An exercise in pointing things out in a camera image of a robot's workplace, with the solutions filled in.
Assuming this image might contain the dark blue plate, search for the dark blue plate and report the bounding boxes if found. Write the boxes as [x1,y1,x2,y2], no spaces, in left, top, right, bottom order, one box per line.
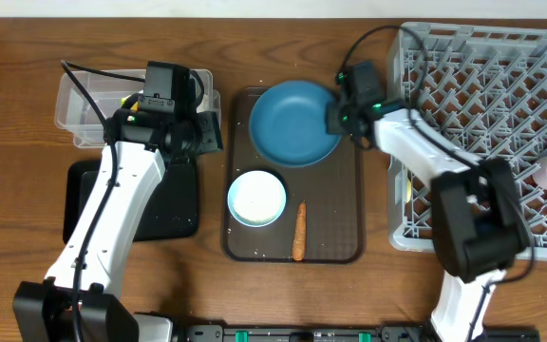
[249,81,341,168]

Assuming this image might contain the yellow snack wrapper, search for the yellow snack wrapper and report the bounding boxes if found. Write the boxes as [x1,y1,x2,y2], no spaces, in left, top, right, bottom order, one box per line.
[122,93,139,111]

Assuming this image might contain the light blue rice bowl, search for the light blue rice bowl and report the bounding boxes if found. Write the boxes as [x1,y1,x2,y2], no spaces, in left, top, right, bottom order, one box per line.
[227,170,287,228]

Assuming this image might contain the orange carrot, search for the orange carrot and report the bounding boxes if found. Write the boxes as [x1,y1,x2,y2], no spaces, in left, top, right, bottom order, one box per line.
[292,200,307,261]

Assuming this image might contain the yellow plastic spoon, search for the yellow plastic spoon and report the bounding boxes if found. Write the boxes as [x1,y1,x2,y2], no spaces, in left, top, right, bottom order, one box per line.
[405,166,413,204]

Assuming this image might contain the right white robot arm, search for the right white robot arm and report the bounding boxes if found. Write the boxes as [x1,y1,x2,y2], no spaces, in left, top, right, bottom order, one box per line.
[325,101,535,341]

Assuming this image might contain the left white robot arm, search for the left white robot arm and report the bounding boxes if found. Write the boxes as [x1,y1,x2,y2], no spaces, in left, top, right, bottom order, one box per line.
[12,108,223,341]

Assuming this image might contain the black waste bin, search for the black waste bin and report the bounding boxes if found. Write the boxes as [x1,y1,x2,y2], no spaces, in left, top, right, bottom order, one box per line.
[63,159,199,242]

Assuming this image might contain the clear plastic waste bin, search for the clear plastic waste bin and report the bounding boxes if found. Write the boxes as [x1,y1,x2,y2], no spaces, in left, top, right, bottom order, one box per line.
[54,69,222,148]

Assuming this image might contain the grey dishwasher rack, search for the grey dishwasher rack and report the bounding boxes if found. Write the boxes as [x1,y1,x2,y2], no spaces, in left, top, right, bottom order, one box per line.
[387,22,547,261]

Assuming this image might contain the dark brown serving tray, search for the dark brown serving tray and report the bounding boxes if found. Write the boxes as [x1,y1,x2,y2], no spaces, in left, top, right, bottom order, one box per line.
[221,87,365,264]

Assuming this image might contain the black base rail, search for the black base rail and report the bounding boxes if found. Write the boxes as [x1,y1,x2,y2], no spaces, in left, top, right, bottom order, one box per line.
[178,316,540,342]

